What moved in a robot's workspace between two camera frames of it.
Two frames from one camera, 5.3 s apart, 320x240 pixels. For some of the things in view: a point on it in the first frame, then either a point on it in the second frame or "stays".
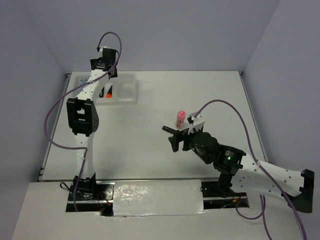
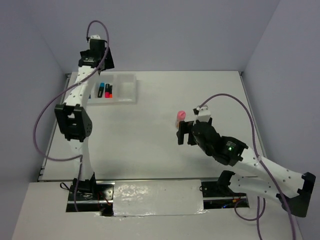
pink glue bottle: [181, 117] stays
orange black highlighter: [109, 94] stays
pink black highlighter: [168, 129] to [107, 90]
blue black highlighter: [102, 93] stays
